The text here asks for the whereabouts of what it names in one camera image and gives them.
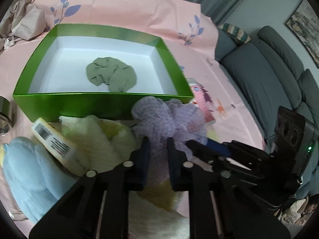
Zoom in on purple mesh bath pouf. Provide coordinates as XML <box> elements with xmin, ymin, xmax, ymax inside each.
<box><xmin>131</xmin><ymin>96</ymin><xmax>208</xmax><ymax>186</ymax></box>

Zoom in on cream yellow towel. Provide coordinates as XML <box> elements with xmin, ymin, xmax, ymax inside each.
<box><xmin>59</xmin><ymin>116</ymin><xmax>189</xmax><ymax>238</ymax></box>

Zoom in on blue plush toy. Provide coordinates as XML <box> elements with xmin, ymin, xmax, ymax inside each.
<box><xmin>2</xmin><ymin>137</ymin><xmax>78</xmax><ymax>223</ymax></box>

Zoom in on green cloth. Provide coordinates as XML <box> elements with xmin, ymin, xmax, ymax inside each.
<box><xmin>86</xmin><ymin>57</ymin><xmax>137</xmax><ymax>93</ymax></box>

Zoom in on pink cartoon cup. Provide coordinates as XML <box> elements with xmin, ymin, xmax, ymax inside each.
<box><xmin>187</xmin><ymin>78</ymin><xmax>216</xmax><ymax>124</ymax></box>

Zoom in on grey sofa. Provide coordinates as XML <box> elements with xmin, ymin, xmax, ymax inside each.
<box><xmin>215</xmin><ymin>25</ymin><xmax>319</xmax><ymax>200</ymax></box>

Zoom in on striped green cushion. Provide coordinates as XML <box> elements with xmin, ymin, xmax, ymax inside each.
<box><xmin>219</xmin><ymin>23</ymin><xmax>251</xmax><ymax>46</ymax></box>

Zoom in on glass bottle with metal lid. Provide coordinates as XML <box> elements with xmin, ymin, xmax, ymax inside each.
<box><xmin>0</xmin><ymin>97</ymin><xmax>13</xmax><ymax>136</ymax></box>

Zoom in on green cardboard box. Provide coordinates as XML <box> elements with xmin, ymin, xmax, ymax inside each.
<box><xmin>13</xmin><ymin>24</ymin><xmax>193</xmax><ymax>122</ymax></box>

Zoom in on framed landscape painting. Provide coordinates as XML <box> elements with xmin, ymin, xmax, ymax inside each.
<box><xmin>286</xmin><ymin>0</ymin><xmax>318</xmax><ymax>68</ymax></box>

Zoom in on pink deer print tablecloth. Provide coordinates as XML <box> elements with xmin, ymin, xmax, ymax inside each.
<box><xmin>1</xmin><ymin>0</ymin><xmax>265</xmax><ymax>237</ymax></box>

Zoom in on beige crumpled fabric pile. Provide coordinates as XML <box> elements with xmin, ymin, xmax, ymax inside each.
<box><xmin>1</xmin><ymin>0</ymin><xmax>49</xmax><ymax>52</ymax></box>

